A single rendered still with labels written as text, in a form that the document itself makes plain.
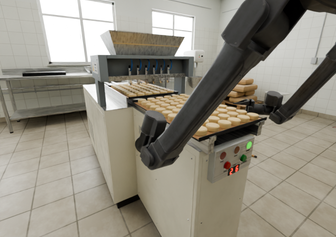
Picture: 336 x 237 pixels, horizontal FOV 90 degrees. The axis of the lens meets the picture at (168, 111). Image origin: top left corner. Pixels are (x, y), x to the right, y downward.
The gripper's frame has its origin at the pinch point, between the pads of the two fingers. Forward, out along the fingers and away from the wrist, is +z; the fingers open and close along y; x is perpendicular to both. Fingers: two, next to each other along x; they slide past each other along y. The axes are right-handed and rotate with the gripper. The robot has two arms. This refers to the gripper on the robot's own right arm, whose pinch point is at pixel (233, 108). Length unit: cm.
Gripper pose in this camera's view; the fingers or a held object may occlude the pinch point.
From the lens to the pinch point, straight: 98.7
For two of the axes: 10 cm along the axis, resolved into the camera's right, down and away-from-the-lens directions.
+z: -9.7, -0.6, 2.2
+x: -2.3, 2.7, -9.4
